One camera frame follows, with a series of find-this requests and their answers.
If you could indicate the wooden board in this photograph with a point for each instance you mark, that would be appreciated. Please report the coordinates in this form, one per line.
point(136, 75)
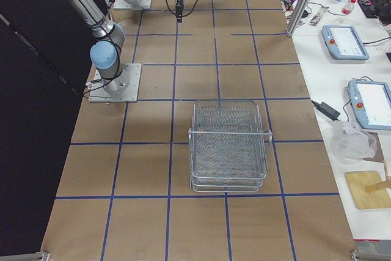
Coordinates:
point(368, 190)

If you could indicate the near blue teach pendant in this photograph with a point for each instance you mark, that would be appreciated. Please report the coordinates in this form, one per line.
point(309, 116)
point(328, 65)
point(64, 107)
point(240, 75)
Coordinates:
point(370, 102)

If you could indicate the clear plastic bag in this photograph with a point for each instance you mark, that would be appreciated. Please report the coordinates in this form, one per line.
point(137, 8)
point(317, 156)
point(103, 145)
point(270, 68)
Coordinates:
point(350, 140)

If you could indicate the aluminium frame post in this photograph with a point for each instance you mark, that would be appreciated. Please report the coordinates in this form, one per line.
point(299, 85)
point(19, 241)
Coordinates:
point(301, 1)

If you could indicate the clear bottle red cap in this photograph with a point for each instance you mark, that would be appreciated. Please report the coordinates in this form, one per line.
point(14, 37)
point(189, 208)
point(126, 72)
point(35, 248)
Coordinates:
point(348, 7)

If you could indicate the far blue teach pendant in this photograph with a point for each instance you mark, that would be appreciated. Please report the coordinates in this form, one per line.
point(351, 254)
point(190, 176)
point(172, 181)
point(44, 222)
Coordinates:
point(344, 43)

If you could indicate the blue teach pendant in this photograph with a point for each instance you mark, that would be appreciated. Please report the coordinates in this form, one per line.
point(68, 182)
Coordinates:
point(344, 43)
point(370, 102)

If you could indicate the black power adapter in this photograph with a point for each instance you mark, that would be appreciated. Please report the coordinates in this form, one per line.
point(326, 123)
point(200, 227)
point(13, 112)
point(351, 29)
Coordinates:
point(328, 111)

